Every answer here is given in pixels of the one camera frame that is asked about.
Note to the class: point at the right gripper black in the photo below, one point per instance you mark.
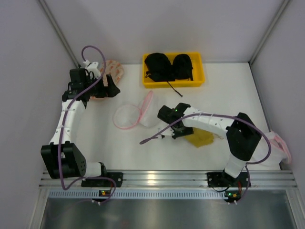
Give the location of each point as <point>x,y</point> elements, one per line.
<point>182,133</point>

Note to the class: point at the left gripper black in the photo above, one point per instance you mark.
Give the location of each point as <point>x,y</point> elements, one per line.
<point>105,86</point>

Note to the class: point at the yellow bra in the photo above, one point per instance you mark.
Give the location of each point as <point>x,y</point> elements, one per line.
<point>201,138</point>

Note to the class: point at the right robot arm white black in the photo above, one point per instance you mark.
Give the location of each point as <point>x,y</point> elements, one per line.
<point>239,131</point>

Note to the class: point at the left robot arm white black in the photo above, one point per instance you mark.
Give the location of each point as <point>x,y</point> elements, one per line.
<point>62,158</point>

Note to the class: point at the patterned beige laundry bag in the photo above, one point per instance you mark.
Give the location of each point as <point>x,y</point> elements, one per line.
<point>112,67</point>

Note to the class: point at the black bra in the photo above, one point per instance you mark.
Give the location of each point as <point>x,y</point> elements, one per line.
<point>160,69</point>

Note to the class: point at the yellow plastic bin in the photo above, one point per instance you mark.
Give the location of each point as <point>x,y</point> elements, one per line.
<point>198,72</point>

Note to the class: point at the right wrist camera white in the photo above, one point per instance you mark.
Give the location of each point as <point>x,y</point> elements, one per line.
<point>167,132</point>

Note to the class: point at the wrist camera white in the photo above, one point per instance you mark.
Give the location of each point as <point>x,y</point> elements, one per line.
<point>167,132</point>
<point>92,67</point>

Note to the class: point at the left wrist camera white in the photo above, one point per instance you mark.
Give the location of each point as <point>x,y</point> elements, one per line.
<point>92,67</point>

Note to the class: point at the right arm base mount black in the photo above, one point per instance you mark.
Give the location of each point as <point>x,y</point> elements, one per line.
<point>221,179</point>

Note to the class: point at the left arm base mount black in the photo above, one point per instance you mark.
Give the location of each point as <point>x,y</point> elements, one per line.
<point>106,180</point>

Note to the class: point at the aluminium rail front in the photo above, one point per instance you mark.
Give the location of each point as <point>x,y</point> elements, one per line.
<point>260,179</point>

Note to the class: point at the slotted cable duct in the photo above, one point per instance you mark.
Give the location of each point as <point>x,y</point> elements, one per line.
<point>143,194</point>

